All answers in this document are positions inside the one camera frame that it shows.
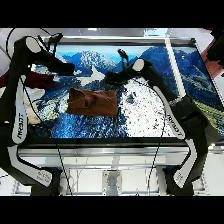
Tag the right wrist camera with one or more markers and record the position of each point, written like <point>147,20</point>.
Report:
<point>123,56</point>

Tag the red garment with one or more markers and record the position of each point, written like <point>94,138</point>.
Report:
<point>41,80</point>

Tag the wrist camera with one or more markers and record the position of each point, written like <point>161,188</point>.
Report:
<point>123,56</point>
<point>55,39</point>

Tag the brown garment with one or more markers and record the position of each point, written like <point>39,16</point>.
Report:
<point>93,102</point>

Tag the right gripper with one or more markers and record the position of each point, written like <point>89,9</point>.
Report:
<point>115,77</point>

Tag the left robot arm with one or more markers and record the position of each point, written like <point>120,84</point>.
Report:
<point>18,123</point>

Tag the silver frame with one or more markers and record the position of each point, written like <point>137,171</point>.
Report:
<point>111,181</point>

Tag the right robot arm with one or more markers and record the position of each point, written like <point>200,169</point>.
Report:
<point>170,110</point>

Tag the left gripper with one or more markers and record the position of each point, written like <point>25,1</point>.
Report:
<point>65,69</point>

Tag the black garment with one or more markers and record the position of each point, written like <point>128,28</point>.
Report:
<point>201,125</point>

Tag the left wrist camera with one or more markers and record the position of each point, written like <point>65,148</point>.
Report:
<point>55,39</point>

